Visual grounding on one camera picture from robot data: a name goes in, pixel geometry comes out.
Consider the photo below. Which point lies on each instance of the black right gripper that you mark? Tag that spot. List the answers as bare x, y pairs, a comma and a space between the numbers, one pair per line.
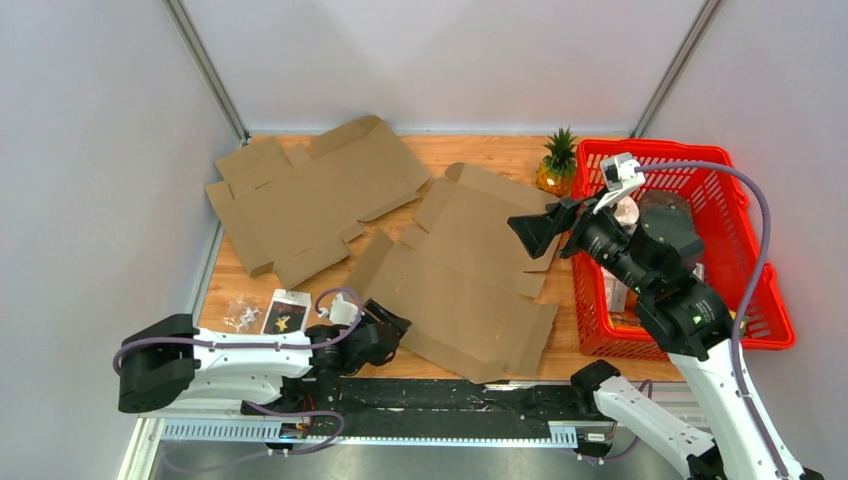
537, 229

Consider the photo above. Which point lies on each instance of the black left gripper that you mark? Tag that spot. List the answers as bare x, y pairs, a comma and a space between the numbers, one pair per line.
383, 313

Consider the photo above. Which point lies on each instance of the brown cardboard box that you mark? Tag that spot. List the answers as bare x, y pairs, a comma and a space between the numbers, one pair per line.
463, 278

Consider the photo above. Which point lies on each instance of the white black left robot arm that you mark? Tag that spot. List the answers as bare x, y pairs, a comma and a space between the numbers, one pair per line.
174, 361

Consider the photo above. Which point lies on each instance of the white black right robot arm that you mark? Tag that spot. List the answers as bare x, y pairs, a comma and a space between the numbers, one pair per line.
689, 322

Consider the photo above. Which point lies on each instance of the flat cardboard box blank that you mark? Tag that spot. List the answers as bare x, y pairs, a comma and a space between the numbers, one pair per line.
294, 211

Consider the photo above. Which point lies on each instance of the small pineapple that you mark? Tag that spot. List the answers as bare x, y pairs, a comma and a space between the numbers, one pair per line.
556, 172

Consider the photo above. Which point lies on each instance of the black star packet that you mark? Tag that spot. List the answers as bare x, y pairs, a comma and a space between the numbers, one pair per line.
287, 312

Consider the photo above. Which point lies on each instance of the clear bag of white parts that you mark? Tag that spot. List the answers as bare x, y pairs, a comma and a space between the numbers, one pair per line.
244, 316

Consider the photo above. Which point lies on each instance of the red plastic basket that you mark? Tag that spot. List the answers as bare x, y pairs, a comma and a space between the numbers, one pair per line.
720, 213

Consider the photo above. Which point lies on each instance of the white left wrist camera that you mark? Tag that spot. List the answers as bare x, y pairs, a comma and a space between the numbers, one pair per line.
343, 310

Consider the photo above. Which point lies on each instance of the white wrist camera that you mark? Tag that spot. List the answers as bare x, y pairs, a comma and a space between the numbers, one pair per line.
343, 310
622, 177

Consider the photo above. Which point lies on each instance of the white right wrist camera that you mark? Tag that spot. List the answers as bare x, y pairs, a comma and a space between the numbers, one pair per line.
622, 177

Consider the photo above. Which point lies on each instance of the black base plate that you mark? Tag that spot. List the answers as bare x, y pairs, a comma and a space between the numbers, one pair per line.
441, 411

